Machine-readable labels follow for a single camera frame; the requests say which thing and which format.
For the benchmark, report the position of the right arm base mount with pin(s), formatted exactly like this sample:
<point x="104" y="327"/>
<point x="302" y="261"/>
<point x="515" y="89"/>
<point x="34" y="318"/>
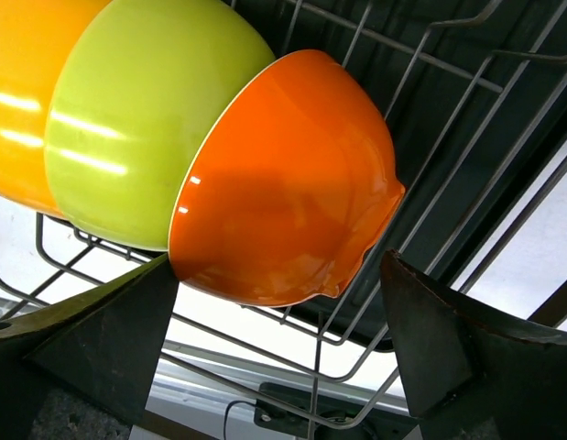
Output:
<point x="325" y="411"/>

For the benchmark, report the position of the white bowl orange outside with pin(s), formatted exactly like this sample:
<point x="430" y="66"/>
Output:
<point x="293" y="184"/>

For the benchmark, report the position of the black drip tray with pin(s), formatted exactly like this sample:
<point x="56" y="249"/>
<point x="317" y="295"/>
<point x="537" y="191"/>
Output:
<point x="474" y="93"/>

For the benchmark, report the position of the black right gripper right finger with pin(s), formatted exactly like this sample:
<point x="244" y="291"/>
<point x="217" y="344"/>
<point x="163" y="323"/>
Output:
<point x="470" y="371"/>

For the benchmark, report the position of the orange plastic bowl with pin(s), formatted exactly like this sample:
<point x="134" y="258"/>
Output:
<point x="36" y="38"/>

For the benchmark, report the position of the grey wire dish rack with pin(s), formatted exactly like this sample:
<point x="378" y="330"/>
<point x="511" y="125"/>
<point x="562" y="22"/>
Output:
<point x="28" y="302"/>

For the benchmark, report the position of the aluminium table edge rail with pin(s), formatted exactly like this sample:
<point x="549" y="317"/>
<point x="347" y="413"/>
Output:
<point x="236" y="344"/>

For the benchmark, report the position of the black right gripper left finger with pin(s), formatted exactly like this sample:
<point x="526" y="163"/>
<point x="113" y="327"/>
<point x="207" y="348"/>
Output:
<point x="82" y="368"/>

